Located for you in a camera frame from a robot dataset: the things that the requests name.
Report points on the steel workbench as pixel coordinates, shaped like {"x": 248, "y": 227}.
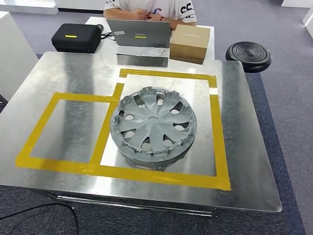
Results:
{"x": 244, "y": 129}

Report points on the grey wheel hubcap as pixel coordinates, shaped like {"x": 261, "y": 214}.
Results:
{"x": 151, "y": 126}

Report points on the brown cardboard box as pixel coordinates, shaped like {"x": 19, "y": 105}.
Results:
{"x": 189, "y": 42}

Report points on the grey laptop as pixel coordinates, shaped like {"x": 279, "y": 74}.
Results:
{"x": 139, "y": 32}

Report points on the white desk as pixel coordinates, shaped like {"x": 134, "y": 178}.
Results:
{"x": 108, "y": 47}

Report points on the person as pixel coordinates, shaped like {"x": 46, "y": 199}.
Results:
{"x": 151, "y": 6}

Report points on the black zip case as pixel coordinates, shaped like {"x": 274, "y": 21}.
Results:
{"x": 75, "y": 39}

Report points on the black round stool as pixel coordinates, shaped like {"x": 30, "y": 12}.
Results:
{"x": 248, "y": 55}

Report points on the white panel cabinet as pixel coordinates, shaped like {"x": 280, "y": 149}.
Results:
{"x": 14, "y": 55}

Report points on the white block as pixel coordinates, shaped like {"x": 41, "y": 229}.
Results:
{"x": 308, "y": 22}

